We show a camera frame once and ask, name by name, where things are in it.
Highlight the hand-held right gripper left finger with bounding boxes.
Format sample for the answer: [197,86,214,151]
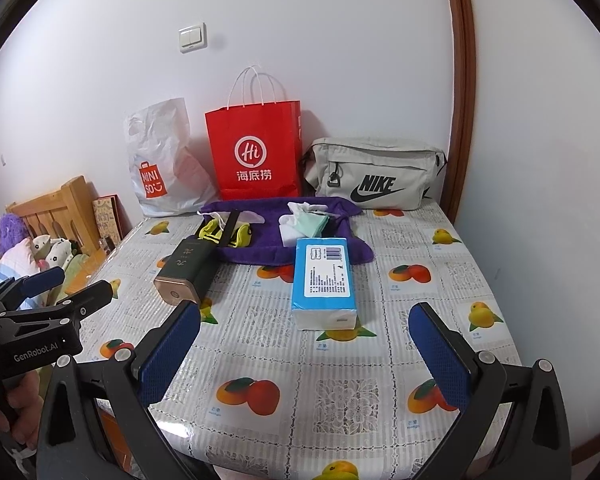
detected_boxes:
[35,301,215,480]

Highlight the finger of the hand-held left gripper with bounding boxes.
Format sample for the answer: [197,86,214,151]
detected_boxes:
[0,280,116,333]
[0,266,66,313]

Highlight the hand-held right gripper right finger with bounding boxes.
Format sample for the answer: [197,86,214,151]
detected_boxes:
[409,302,573,480]

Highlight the dark green box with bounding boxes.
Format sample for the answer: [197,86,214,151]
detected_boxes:
[153,237,221,306]

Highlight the yellow mesh pouch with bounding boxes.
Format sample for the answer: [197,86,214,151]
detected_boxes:
[196,209,255,252]

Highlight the blue tissue pack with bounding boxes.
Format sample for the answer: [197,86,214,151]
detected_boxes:
[291,237,358,332]

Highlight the white packet with green label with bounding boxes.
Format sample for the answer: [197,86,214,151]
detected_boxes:
[279,214,305,248]

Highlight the small green tissue packet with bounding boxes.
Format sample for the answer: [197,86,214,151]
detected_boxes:
[297,215,333,238]

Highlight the person's left hand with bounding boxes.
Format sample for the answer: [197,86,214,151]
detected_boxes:
[0,372,45,443]

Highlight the white spotted plush toy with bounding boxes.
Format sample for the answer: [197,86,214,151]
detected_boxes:
[30,234,53,261]
[47,237,81,273]

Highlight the green blanket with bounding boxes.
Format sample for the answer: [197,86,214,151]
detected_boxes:
[62,255,91,291]

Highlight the purple fuzzy plush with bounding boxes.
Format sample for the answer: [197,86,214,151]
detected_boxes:
[0,213,28,256]

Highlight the wooden headboard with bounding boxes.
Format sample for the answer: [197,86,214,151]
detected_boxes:
[6,176,101,256]

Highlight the illustrated book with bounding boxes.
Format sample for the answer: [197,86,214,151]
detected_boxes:
[91,194,126,251]

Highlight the fruit print tablecloth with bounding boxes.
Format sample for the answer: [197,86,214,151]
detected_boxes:
[75,205,523,480]

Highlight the purple towel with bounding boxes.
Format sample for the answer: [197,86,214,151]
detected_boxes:
[198,196,375,265]

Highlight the wooden baseboard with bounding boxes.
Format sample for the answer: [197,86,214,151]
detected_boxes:
[570,437,598,466]

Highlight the white plastic shopping bag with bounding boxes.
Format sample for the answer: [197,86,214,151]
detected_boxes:
[124,97,221,218]

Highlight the grey waist bag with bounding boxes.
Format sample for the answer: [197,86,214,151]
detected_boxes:
[300,137,448,211]

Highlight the red paper bag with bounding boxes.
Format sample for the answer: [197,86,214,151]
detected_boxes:
[204,66,303,202]

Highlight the white light switch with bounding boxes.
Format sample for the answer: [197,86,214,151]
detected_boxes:
[178,22,207,53]

